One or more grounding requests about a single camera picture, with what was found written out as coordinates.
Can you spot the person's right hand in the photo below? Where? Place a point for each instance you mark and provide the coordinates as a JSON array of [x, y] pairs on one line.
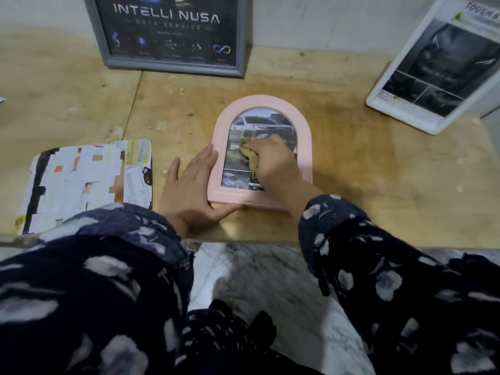
[[273, 163]]

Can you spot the yellow cleaning cloth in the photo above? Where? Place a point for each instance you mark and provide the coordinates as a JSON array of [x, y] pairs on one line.
[[250, 158]]

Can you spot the person's left little finger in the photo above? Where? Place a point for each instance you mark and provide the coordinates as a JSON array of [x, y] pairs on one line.
[[174, 171]]

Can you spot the pink arched picture frame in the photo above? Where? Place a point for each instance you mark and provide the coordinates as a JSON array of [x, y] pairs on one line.
[[304, 152]]

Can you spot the person's right fingers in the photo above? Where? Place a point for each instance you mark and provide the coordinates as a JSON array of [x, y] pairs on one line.
[[261, 143]]

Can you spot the person's left forearm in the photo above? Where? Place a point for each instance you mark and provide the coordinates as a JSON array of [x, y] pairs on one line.
[[97, 285]]

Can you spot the person's right forearm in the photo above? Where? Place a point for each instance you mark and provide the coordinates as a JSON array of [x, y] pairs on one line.
[[390, 285]]

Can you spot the cardboard sheet with torn labels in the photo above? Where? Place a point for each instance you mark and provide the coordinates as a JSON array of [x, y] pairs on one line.
[[78, 183]]

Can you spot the person's left thumb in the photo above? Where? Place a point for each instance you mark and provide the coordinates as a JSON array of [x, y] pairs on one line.
[[226, 211]]

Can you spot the white framed poster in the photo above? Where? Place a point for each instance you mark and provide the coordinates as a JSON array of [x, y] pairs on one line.
[[441, 62]]

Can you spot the person's left hand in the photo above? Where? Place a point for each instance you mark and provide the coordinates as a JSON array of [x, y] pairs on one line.
[[187, 195]]

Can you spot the grey framed dark poster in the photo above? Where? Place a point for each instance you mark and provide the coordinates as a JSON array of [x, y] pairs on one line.
[[168, 31]]

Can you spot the person's dark floral clothing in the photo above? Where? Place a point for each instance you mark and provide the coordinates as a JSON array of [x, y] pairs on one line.
[[230, 339]]

